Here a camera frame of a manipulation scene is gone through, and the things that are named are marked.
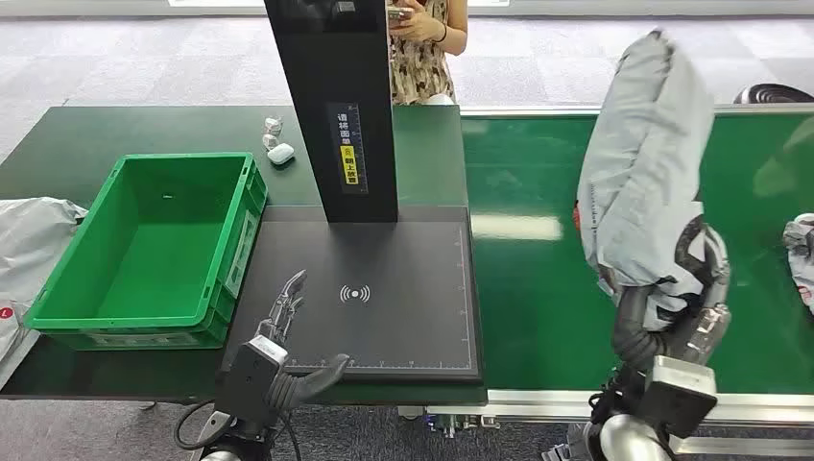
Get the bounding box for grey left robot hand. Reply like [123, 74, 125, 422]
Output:
[253, 270, 351, 408]

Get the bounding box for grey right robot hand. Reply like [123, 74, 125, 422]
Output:
[611, 216, 732, 383]

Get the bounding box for grey package with black ring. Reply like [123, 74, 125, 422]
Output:
[575, 28, 719, 332]

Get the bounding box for black inbound scanner machine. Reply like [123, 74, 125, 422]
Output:
[222, 0, 485, 383]

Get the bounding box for grey crumpled package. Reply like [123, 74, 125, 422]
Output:
[781, 212, 814, 316]

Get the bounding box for green conveyor belt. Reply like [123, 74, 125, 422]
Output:
[461, 112, 814, 396]

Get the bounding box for grey package with red sticker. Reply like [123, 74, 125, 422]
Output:
[0, 197, 89, 383]

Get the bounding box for green plastic crate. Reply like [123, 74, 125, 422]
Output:
[24, 152, 269, 352]

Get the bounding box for yellow black label sticker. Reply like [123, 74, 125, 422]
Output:
[327, 101, 371, 195]

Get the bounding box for black ribbed coil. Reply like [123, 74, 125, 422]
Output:
[732, 83, 814, 105]

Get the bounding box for dark green table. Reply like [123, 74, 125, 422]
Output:
[0, 105, 488, 405]

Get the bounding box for person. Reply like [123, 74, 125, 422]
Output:
[386, 0, 468, 107]

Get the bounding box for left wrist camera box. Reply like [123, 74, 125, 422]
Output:
[216, 335, 289, 427]

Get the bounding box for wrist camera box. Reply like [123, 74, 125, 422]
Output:
[216, 335, 289, 427]
[638, 354, 720, 440]

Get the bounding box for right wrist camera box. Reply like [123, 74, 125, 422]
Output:
[638, 354, 720, 440]

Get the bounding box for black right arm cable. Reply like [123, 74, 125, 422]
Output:
[587, 372, 643, 434]

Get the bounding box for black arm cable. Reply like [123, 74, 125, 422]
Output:
[587, 372, 643, 434]
[175, 399, 221, 453]

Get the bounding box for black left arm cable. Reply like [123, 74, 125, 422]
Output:
[175, 399, 221, 453]

